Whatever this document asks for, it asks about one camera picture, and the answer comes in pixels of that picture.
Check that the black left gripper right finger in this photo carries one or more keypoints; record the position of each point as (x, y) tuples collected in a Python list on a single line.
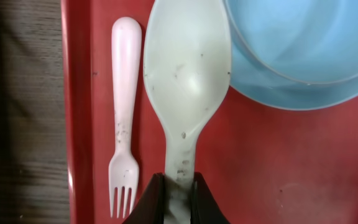
[(204, 209)]

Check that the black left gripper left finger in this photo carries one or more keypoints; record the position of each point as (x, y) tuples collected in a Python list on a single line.
[(150, 207)]

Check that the white plastic fork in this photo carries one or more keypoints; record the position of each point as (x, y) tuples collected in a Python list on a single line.
[(123, 169)]

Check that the white plastic spoon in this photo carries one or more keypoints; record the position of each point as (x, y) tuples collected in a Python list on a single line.
[(187, 71)]

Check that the light blue bowl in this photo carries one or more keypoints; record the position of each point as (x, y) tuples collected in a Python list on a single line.
[(309, 41)]

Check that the light blue plate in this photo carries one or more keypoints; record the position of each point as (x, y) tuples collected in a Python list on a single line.
[(252, 80)]

